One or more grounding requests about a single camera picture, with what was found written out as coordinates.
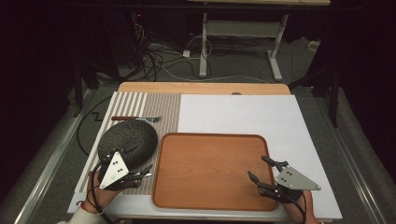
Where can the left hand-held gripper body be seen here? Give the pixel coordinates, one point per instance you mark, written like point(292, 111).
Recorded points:
point(113, 171)

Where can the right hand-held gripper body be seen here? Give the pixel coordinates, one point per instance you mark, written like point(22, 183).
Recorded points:
point(295, 180)

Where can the brown wooden tray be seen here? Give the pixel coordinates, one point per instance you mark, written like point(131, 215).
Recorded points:
point(211, 174)

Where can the person's right hand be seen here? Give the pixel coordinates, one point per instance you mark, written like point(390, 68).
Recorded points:
point(300, 207)

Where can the person's left hand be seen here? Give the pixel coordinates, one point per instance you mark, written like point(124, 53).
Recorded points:
point(104, 197)

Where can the dark textured round plate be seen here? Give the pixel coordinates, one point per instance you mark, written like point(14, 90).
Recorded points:
point(130, 137)

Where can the white placemat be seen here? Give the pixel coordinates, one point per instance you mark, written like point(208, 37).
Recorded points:
point(243, 115)

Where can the striped beige placemat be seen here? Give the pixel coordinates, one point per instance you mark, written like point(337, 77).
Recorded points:
point(158, 105)

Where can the black stand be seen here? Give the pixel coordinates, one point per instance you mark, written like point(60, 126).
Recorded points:
point(77, 93)
point(334, 96)

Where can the white power adapter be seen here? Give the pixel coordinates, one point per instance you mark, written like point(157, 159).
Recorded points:
point(186, 53)

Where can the metal floor rail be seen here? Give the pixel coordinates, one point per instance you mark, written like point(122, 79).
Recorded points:
point(351, 168)
point(49, 165)

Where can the white metal desk frame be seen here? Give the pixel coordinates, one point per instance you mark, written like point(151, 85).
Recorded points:
point(204, 46)

